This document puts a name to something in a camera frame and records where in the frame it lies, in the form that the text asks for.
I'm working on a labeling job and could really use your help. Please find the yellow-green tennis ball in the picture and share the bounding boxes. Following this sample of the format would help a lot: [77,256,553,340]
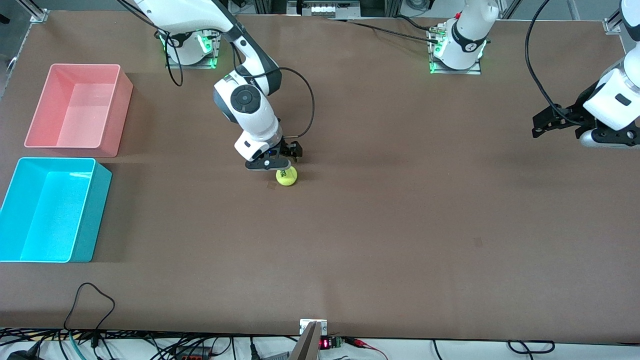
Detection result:
[276,166,298,187]

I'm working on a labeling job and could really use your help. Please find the pink plastic bin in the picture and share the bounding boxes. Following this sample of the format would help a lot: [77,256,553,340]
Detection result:
[24,63,134,158]

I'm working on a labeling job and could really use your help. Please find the blue plastic bin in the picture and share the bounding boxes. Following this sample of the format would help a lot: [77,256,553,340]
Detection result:
[0,157,113,264]

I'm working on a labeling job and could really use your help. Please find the grey box with lights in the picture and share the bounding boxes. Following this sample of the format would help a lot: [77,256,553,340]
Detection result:
[298,1,361,17]

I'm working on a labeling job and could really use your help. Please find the black power plug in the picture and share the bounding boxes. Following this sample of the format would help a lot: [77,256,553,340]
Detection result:
[5,342,43,360]

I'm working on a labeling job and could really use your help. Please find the black right camera bracket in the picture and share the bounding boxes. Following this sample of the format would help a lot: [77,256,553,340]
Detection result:
[244,154,293,172]

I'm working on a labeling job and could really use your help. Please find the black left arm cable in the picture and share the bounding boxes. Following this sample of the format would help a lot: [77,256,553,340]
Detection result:
[523,0,583,126]

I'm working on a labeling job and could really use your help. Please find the metal table corner bracket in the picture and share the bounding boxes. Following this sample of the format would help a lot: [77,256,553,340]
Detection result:
[602,12,626,35]
[20,0,49,24]

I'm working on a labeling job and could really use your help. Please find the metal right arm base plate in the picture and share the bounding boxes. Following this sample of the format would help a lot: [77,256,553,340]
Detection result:
[165,21,223,70]

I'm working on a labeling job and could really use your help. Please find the long black base cable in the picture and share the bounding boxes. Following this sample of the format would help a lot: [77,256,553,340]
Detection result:
[325,18,441,44]

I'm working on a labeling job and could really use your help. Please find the short black base cable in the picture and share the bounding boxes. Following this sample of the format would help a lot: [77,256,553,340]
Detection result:
[394,14,446,35]

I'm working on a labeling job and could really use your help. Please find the small metal clamp bracket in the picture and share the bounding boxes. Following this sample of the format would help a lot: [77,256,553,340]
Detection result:
[299,318,328,336]

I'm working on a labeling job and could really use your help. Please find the grey camera mount bar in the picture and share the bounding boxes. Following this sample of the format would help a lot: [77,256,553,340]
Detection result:
[289,321,322,360]

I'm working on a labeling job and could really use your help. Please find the red clip lead wires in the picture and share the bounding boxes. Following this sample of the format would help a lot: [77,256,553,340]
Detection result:
[344,337,390,360]

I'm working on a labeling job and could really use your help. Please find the thin black looped cable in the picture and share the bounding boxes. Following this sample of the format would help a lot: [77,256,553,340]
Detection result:
[64,282,116,347]

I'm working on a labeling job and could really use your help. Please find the black oval coiled cable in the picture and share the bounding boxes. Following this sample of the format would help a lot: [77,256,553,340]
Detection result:
[507,340,556,355]

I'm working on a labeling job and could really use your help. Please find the teal cable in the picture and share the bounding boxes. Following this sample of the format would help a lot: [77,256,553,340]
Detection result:
[69,331,86,360]

